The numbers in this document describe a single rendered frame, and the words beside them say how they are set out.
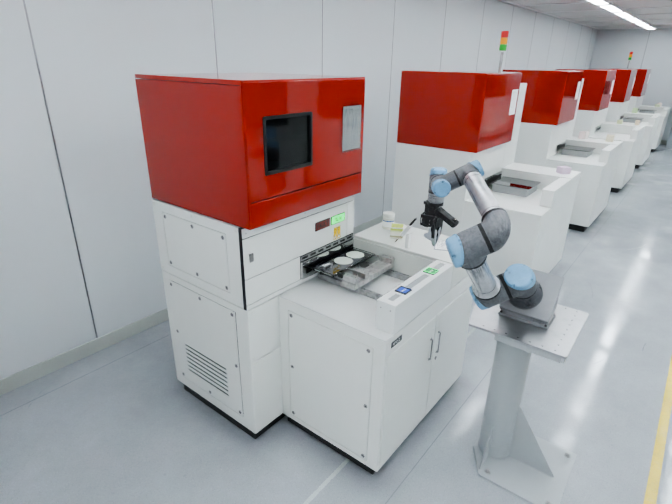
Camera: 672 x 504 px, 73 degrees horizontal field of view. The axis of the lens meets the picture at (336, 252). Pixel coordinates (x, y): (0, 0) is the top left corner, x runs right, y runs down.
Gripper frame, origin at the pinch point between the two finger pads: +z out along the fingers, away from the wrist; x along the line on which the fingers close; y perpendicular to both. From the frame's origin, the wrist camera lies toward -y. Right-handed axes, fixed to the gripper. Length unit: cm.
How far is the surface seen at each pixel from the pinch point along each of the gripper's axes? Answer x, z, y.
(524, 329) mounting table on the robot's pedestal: -1, 29, -46
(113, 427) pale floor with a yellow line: 107, 111, 129
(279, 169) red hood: 48, -35, 53
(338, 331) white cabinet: 46, 34, 21
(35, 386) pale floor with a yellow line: 120, 110, 199
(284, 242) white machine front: 41, 2, 59
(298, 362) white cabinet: 46, 62, 46
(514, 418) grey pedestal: -10, 84, -47
